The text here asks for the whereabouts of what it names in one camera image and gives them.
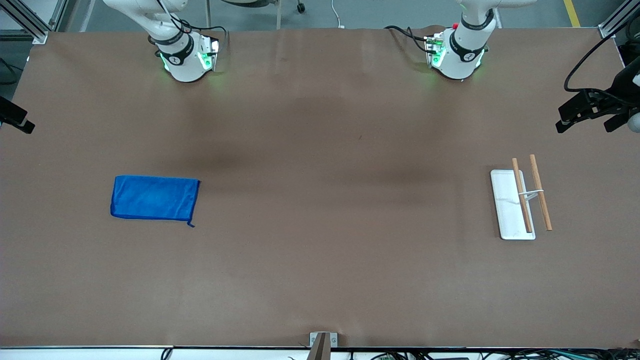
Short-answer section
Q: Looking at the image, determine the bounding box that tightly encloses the blue microfibre towel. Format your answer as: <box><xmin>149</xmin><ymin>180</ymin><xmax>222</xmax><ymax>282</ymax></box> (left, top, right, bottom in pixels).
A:
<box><xmin>110</xmin><ymin>174</ymin><xmax>201</xmax><ymax>228</ymax></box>

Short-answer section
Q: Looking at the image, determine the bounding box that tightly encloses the wooden towel rack rod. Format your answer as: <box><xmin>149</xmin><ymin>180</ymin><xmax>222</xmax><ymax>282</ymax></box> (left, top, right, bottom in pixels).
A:
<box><xmin>529</xmin><ymin>154</ymin><xmax>554</xmax><ymax>232</ymax></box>
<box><xmin>511</xmin><ymin>157</ymin><xmax>534</xmax><ymax>234</ymax></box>

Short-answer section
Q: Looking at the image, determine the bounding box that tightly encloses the white towel rack base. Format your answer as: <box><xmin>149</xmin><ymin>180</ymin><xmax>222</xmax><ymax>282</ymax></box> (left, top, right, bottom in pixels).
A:
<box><xmin>490</xmin><ymin>169</ymin><xmax>536</xmax><ymax>241</ymax></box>

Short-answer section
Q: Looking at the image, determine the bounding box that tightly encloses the beige chair base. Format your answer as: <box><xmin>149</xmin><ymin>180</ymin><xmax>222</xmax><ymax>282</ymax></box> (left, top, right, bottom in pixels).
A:
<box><xmin>206</xmin><ymin>0</ymin><xmax>283</xmax><ymax>30</ymax></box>

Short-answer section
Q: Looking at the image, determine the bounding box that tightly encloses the aluminium frame profile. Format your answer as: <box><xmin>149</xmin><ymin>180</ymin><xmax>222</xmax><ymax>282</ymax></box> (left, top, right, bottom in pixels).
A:
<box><xmin>598</xmin><ymin>0</ymin><xmax>632</xmax><ymax>39</ymax></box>
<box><xmin>0</xmin><ymin>0</ymin><xmax>51</xmax><ymax>45</ymax></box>

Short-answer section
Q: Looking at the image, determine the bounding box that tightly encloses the tangled cable bundle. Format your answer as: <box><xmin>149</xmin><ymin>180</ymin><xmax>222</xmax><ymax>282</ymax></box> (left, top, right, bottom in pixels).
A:
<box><xmin>350</xmin><ymin>348</ymin><xmax>640</xmax><ymax>360</ymax></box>

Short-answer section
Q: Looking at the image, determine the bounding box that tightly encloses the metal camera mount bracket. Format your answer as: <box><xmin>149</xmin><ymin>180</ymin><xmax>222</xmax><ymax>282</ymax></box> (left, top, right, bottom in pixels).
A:
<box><xmin>309</xmin><ymin>331</ymin><xmax>339</xmax><ymax>360</ymax></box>

